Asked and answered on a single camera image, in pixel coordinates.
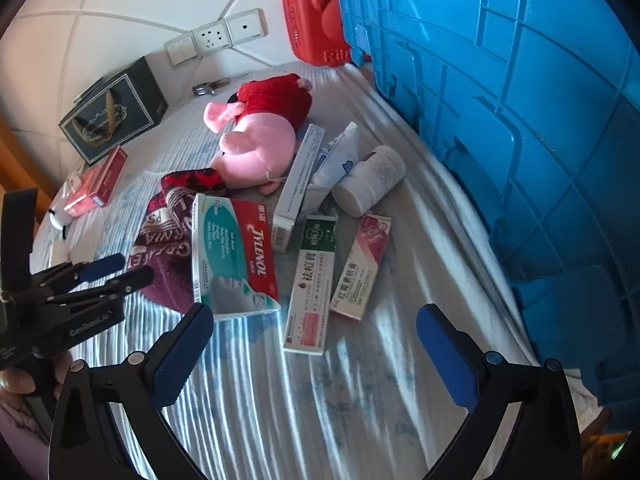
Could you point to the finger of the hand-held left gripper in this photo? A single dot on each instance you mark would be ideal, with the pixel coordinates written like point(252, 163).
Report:
point(132, 280)
point(102, 265)

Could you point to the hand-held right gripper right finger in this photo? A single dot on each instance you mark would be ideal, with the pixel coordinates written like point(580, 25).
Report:
point(447, 360)

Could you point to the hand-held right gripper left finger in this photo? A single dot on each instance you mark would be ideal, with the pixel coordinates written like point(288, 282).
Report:
point(182, 355)

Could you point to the black scarf red stars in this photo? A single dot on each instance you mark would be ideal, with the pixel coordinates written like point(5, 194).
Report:
point(165, 240)

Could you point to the small white plush toy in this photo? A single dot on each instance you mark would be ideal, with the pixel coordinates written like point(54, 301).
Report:
point(60, 220)

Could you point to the small red box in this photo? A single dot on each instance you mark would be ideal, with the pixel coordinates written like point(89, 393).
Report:
point(112, 170)

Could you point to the red white teal medicine box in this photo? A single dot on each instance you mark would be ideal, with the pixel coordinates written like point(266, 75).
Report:
point(235, 255)

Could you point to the pink white ointment box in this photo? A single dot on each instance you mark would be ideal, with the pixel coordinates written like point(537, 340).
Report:
point(362, 265)

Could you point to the green white ointment box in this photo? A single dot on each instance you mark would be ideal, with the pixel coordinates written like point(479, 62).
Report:
point(310, 285)

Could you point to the pink pig plush toy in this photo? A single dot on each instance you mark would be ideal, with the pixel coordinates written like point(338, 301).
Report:
point(260, 140)

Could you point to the long white grey box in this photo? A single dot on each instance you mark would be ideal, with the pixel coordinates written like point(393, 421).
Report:
point(300, 180)

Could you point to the white plastic bottle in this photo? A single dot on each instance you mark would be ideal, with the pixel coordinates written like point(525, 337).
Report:
point(367, 180)

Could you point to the white squeeze tube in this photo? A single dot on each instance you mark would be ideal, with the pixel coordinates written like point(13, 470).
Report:
point(336, 157)

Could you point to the blue plastic storage crate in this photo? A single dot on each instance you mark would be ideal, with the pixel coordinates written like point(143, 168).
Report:
point(500, 85)

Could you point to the person's left hand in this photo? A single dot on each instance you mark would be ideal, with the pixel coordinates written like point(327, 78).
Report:
point(12, 381)

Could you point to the black gift box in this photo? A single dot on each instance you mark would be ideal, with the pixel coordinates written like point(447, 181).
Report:
point(115, 110)

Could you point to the metal key bunch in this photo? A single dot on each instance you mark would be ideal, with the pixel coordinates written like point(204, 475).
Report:
point(207, 87)

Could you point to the small red suitcase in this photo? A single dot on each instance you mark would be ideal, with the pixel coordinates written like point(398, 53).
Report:
point(310, 20)

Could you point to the wooden wall frame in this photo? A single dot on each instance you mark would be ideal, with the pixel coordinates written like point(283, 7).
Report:
point(15, 160)

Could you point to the white wall light switch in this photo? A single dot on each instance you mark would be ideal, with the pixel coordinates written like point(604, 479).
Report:
point(181, 49)

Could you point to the white wall power socket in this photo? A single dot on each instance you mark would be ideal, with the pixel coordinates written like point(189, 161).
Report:
point(212, 37)

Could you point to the white wall plate one hole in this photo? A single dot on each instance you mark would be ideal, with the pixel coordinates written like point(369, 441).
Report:
point(245, 26)

